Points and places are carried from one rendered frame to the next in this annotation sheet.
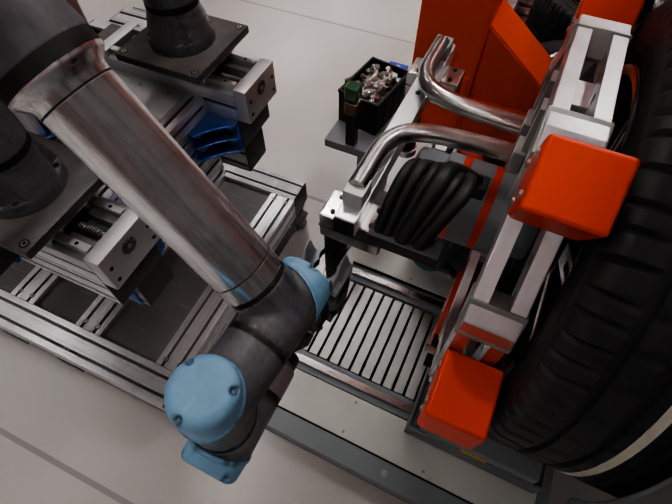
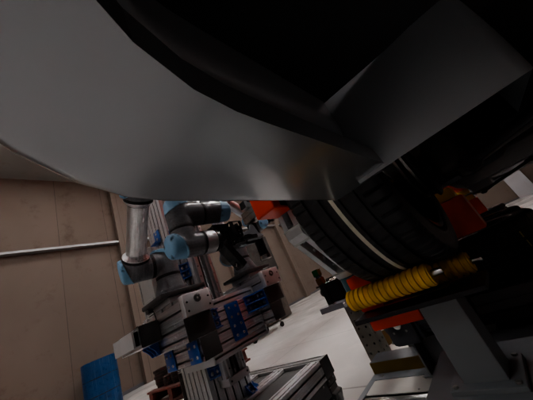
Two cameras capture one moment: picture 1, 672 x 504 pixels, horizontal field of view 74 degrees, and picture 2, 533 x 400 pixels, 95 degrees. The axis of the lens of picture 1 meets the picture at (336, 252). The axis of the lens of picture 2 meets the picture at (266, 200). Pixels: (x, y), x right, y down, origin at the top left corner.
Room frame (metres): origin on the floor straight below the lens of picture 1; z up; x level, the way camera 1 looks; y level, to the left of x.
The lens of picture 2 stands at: (-0.50, -0.29, 0.61)
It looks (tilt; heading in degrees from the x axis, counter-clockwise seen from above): 21 degrees up; 12
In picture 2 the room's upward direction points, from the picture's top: 25 degrees counter-clockwise
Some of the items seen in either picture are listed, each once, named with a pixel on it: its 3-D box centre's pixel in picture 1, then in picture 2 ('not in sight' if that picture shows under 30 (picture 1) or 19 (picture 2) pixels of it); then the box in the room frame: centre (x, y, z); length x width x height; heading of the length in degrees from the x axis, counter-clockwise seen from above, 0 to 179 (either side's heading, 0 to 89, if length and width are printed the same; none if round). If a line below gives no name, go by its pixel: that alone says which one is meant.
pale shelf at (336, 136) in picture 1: (375, 108); (348, 297); (1.21, -0.13, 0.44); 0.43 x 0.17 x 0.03; 155
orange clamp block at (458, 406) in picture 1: (458, 398); (270, 203); (0.15, -0.16, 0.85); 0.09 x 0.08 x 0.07; 155
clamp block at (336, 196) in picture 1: (355, 221); (253, 213); (0.38, -0.03, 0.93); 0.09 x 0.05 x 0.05; 65
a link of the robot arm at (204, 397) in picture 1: (223, 390); (183, 215); (0.13, 0.12, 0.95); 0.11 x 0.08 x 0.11; 149
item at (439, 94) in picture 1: (486, 63); not in sight; (0.58, -0.22, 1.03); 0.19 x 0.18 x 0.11; 65
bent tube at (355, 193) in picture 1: (443, 152); not in sight; (0.40, -0.13, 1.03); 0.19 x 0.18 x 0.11; 65
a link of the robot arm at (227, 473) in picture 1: (230, 427); (185, 244); (0.12, 0.13, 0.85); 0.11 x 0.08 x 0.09; 155
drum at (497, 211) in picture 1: (469, 202); not in sight; (0.47, -0.22, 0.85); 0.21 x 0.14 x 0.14; 65
